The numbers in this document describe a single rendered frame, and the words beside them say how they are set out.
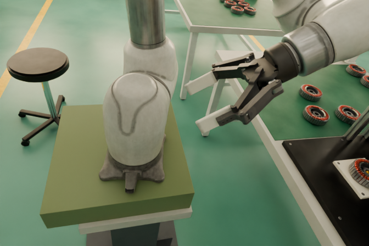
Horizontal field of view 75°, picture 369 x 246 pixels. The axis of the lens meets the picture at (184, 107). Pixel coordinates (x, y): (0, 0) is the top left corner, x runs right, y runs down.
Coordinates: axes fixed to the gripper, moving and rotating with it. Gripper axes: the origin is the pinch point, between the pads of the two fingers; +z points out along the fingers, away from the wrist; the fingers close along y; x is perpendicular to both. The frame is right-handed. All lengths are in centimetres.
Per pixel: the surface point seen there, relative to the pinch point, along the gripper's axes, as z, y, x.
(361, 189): -34, 2, -65
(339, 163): -34, 13, -64
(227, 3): -48, 185, -46
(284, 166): -15, 16, -56
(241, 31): -42, 140, -56
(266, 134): -15, 31, -53
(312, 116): -38, 38, -62
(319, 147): -32, 22, -62
